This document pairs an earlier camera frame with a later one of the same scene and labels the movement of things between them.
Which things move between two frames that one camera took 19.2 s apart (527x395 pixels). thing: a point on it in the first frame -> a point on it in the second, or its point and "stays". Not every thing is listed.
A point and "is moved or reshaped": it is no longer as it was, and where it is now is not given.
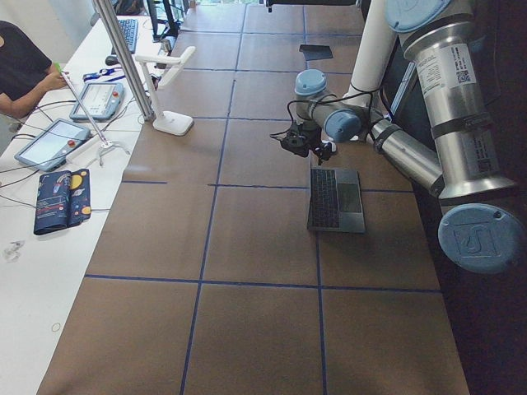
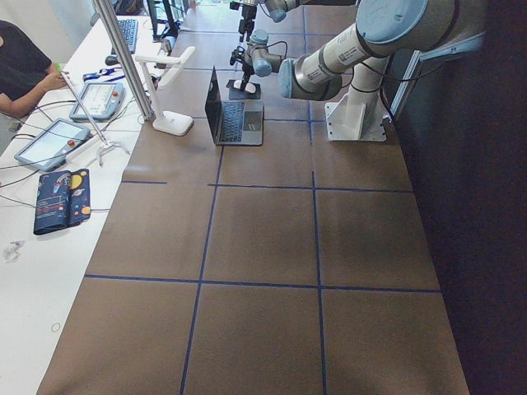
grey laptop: x=335 y=202 -> x=233 y=123
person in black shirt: x=26 y=72 stays
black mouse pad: x=315 y=52 is moved or reshaped
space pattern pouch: x=62 y=200 stays
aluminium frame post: x=124 y=58 stays
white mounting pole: x=376 y=48 stays
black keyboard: x=129 y=29 stays
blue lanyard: x=104 y=75 stays
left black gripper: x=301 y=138 -> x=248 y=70
